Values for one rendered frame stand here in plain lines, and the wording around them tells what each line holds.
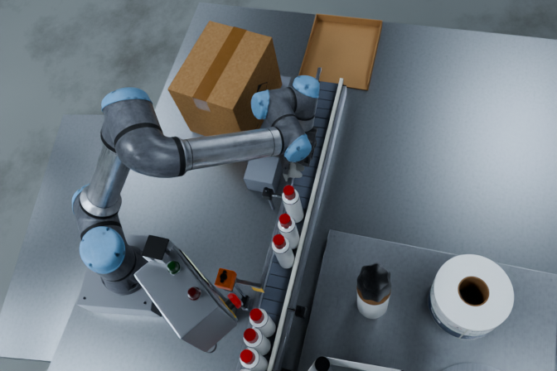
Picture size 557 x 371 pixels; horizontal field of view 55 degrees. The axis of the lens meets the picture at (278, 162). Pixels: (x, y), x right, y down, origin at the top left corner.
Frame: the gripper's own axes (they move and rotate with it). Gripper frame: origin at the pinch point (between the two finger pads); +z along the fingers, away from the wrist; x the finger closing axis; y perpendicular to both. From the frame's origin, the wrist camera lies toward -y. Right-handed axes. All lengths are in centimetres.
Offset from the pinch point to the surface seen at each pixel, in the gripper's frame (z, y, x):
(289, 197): -5.0, 4.2, -15.0
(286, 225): -1.3, 5.5, -22.8
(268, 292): 23.3, 3.9, -27.4
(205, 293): -22, -2, -68
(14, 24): 54, -217, 157
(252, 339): 13, 5, -52
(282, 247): 2.4, 6.0, -27.7
